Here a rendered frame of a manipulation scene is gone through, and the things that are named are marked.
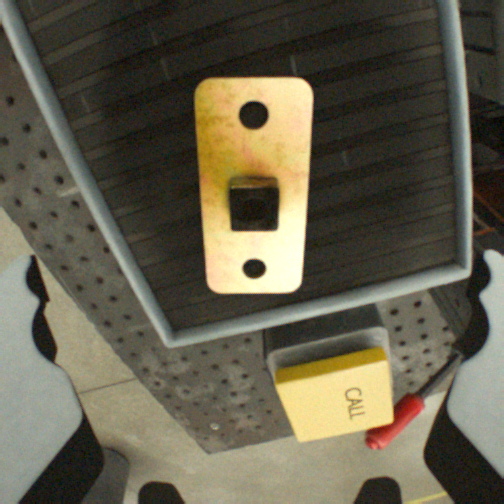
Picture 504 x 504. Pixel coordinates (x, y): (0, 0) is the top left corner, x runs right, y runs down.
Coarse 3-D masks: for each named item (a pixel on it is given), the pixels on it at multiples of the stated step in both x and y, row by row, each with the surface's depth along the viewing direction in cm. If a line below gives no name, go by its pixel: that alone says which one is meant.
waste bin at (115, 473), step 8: (104, 448) 226; (104, 456) 221; (112, 456) 224; (120, 456) 229; (112, 464) 220; (120, 464) 225; (128, 464) 235; (104, 472) 213; (112, 472) 216; (120, 472) 222; (128, 472) 234; (104, 480) 209; (112, 480) 213; (120, 480) 218; (96, 488) 202; (104, 488) 205; (112, 488) 209; (120, 488) 215; (88, 496) 196; (96, 496) 198; (104, 496) 201; (112, 496) 205; (120, 496) 212
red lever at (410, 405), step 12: (456, 348) 32; (456, 360) 32; (444, 372) 31; (432, 384) 30; (408, 396) 30; (420, 396) 30; (396, 408) 29; (408, 408) 29; (420, 408) 29; (396, 420) 28; (408, 420) 29; (372, 432) 28; (384, 432) 28; (396, 432) 28; (372, 444) 28; (384, 444) 28
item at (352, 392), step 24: (336, 360) 20; (360, 360) 20; (384, 360) 19; (288, 384) 20; (312, 384) 20; (336, 384) 20; (360, 384) 20; (384, 384) 20; (288, 408) 21; (312, 408) 21; (336, 408) 21; (360, 408) 21; (384, 408) 21; (312, 432) 22; (336, 432) 22
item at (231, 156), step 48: (240, 96) 12; (288, 96) 12; (240, 144) 13; (288, 144) 13; (240, 192) 13; (288, 192) 14; (240, 240) 15; (288, 240) 15; (240, 288) 16; (288, 288) 16
